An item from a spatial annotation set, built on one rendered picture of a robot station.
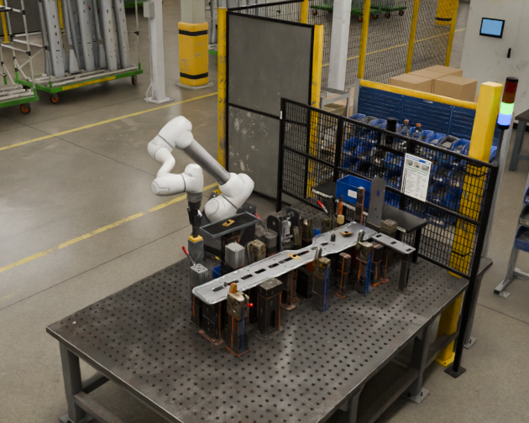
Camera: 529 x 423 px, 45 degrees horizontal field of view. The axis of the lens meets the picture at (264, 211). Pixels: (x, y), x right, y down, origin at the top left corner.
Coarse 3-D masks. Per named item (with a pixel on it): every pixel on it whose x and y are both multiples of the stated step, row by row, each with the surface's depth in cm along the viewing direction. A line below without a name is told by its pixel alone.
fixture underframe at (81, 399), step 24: (456, 336) 455; (72, 360) 374; (408, 360) 422; (432, 360) 431; (72, 384) 380; (96, 384) 396; (120, 384) 338; (408, 384) 406; (72, 408) 387; (96, 408) 374; (384, 408) 384
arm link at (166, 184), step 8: (160, 152) 389; (168, 152) 389; (160, 160) 388; (168, 160) 378; (160, 168) 368; (168, 168) 370; (160, 176) 349; (168, 176) 348; (176, 176) 349; (152, 184) 347; (160, 184) 344; (168, 184) 345; (176, 184) 347; (184, 184) 350; (160, 192) 346; (168, 192) 347; (176, 192) 350
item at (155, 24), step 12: (156, 0) 981; (144, 12) 985; (156, 12) 988; (156, 24) 995; (156, 36) 1002; (156, 48) 1009; (156, 60) 1017; (156, 72) 1026; (156, 84) 1035; (156, 96) 1044
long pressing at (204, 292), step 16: (352, 224) 429; (320, 240) 407; (336, 240) 408; (352, 240) 408; (272, 256) 386; (288, 256) 387; (304, 256) 388; (240, 272) 368; (272, 272) 370; (208, 288) 352; (224, 288) 353; (240, 288) 353; (208, 304) 340
